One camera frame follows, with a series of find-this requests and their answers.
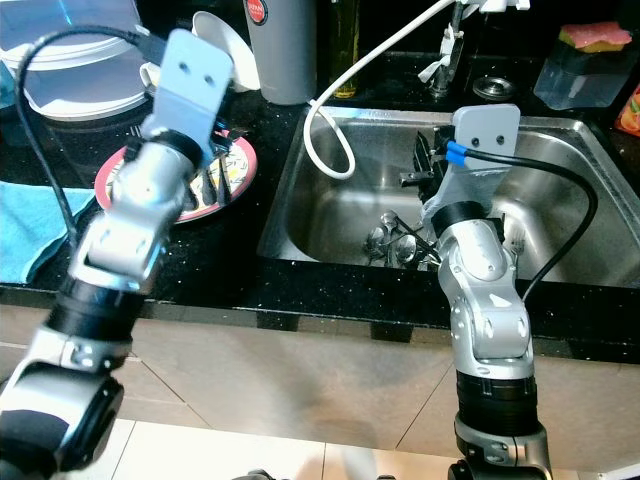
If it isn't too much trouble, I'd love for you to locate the steel fork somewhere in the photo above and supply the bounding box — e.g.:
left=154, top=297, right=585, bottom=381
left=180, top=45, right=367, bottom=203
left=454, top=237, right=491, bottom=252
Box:
left=128, top=123, right=154, bottom=161

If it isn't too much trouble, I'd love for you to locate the round steel sink strainer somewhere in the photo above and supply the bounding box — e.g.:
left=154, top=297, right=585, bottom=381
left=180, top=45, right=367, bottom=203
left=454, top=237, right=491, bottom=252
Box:
left=471, top=76, right=514, bottom=102

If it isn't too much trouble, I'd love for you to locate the steel faucet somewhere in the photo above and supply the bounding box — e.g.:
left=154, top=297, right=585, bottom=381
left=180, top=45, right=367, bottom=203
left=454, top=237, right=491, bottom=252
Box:
left=418, top=10, right=468, bottom=99

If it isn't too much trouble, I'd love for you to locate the stainless steel sink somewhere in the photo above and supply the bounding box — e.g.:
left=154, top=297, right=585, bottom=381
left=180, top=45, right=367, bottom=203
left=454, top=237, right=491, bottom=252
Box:
left=257, top=110, right=640, bottom=301

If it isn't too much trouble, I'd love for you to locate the white bowl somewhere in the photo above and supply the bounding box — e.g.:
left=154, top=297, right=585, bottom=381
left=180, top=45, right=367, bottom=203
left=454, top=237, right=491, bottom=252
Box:
left=188, top=10, right=262, bottom=93

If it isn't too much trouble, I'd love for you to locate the white cartoon mug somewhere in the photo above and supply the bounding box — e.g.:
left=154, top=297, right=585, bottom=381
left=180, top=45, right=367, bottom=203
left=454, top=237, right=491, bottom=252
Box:
left=139, top=57, right=176, bottom=103

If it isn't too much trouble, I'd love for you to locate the grey tumbler red label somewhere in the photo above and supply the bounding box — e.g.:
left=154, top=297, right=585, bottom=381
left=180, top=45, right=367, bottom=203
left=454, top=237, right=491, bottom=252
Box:
left=244, top=0, right=317, bottom=107

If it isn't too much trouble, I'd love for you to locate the pink plate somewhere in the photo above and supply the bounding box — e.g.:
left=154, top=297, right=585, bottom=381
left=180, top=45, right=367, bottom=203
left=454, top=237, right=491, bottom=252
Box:
left=95, top=135, right=258, bottom=223

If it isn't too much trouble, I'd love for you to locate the olive oil bottle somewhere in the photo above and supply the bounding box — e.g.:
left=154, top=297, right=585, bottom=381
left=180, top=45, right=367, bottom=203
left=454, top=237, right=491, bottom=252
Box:
left=325, top=0, right=362, bottom=99

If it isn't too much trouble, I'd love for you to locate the white faucet filter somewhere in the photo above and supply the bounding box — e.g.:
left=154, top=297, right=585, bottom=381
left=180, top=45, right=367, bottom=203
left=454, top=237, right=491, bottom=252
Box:
left=455, top=0, right=531, bottom=15

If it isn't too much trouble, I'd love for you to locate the blue cup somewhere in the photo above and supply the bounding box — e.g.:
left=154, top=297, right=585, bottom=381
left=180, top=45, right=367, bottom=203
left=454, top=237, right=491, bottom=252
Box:
left=0, top=60, right=19, bottom=109

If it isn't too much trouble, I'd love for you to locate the pink yellow sponge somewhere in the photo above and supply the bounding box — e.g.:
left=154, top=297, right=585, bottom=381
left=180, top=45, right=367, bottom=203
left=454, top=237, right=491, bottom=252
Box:
left=558, top=22, right=637, bottom=54

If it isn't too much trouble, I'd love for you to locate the blue towel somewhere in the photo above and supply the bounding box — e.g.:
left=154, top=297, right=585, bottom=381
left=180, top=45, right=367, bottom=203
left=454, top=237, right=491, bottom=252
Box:
left=0, top=183, right=83, bottom=286

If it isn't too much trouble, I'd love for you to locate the red packet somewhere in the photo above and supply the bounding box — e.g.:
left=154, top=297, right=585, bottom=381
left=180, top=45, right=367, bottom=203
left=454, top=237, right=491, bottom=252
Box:
left=614, top=83, right=640, bottom=138

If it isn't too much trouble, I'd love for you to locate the beige cabinet front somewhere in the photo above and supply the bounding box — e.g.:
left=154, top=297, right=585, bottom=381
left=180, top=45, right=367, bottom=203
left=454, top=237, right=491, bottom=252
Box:
left=0, top=295, right=640, bottom=466

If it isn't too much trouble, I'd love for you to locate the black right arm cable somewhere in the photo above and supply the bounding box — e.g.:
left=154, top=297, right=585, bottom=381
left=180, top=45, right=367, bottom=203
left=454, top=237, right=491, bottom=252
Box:
left=443, top=140, right=603, bottom=303

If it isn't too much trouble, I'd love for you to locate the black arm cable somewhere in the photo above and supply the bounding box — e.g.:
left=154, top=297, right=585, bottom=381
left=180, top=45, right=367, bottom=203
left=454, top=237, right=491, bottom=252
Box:
left=443, top=140, right=603, bottom=303
left=24, top=26, right=173, bottom=198

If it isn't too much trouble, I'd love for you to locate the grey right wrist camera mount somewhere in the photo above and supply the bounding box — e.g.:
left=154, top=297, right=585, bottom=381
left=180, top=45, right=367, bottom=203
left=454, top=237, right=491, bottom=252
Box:
left=422, top=103, right=522, bottom=228

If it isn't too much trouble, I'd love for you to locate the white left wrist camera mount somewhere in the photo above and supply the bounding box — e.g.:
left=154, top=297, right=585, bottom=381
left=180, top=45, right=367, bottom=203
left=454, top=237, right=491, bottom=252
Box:
left=160, top=28, right=240, bottom=158

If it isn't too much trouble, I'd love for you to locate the white hose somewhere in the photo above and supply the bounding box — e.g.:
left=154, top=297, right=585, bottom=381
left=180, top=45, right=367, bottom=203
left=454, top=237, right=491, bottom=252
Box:
left=302, top=0, right=461, bottom=182

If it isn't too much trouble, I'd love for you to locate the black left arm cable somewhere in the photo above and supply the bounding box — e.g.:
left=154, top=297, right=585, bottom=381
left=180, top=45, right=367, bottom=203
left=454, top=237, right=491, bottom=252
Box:
left=24, top=26, right=173, bottom=198

